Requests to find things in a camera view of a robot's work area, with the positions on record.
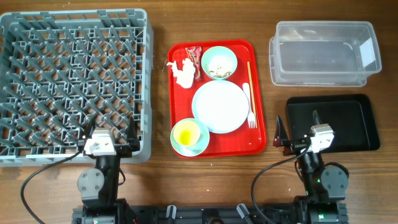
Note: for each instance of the black plastic tray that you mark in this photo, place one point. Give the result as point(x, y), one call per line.
point(350, 116)

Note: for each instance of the red snack wrapper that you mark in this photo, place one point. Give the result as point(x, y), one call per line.
point(194, 54)

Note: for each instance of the yellow plastic cup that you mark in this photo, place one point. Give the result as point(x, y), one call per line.
point(186, 132)

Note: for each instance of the pale green bowl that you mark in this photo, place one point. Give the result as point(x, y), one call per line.
point(219, 62)

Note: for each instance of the wooden chopstick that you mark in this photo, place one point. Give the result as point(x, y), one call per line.
point(253, 103)

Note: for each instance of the large pale blue plate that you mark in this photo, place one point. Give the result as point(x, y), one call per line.
point(221, 106)

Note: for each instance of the clear plastic bin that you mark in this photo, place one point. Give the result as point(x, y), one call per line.
point(323, 53)

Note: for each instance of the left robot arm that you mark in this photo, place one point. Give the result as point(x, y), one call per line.
point(99, 186)

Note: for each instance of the red plastic serving tray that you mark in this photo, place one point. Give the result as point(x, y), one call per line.
point(244, 140)

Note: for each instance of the grey plastic dishwasher rack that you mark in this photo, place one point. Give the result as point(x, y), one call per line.
point(60, 70)

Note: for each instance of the pale green saucer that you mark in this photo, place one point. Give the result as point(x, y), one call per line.
point(196, 149)

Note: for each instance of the white paper napkin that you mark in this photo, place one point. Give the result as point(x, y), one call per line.
point(185, 76)

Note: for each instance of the white plastic fork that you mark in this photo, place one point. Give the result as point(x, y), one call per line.
point(246, 90)

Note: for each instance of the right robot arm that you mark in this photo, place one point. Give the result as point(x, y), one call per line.
point(325, 183)

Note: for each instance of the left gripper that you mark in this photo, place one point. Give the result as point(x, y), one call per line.
point(125, 150)

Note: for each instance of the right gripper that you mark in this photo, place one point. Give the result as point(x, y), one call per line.
point(281, 139)

